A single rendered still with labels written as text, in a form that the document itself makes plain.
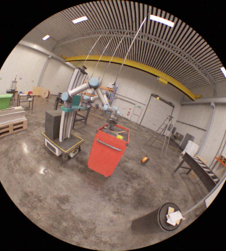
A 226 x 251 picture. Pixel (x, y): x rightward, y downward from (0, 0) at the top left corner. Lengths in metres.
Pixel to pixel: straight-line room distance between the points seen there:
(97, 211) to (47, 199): 0.73
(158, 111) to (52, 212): 12.43
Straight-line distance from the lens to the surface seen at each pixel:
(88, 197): 1.42
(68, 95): 1.07
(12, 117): 2.88
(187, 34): 7.88
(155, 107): 11.81
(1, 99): 3.60
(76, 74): 1.45
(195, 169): 3.09
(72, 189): 1.45
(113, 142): 1.07
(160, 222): 1.03
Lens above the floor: 1.34
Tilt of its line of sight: 15 degrees down
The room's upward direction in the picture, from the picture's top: 21 degrees clockwise
